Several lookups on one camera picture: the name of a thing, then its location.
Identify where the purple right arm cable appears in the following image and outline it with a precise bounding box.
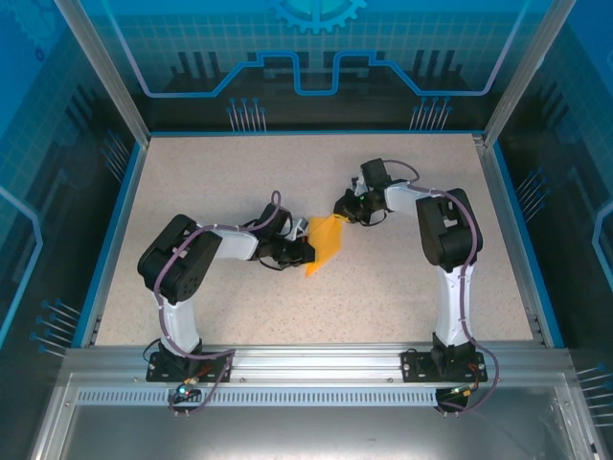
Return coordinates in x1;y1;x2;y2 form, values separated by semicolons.
381;158;502;417

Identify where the grey metal tray panel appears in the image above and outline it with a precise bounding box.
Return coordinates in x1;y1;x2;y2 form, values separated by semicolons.
28;373;602;460

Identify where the orange paper sheet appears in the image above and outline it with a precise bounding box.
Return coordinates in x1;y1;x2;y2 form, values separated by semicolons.
305;215;346;279

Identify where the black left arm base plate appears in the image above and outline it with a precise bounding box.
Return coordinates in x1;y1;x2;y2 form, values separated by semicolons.
146;351;235;383

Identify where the aluminium frame post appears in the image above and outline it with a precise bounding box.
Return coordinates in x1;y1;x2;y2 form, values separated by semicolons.
482;0;579;148
53;0;152;146

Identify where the slotted grey cable duct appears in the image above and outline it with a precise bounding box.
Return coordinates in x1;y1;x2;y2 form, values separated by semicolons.
76;388;480;406

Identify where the blue table edge trim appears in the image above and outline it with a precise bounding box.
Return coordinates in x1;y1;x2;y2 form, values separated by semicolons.
70;141;145;349
490;141;567;350

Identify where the aluminium mounting rail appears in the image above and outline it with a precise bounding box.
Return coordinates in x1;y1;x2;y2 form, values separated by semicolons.
64;342;574;387

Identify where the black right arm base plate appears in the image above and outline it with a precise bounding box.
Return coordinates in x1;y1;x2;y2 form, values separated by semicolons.
400;348;489;383

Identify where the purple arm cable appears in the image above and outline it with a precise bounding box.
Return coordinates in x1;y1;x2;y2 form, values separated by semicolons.
153;190;284;417
381;158;502;417

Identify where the cable connector with green light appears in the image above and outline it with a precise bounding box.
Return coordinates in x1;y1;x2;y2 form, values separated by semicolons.
447;381;482;400
172;376;213;403

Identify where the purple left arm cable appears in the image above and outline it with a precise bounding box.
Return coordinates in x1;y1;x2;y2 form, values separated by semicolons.
153;190;284;417

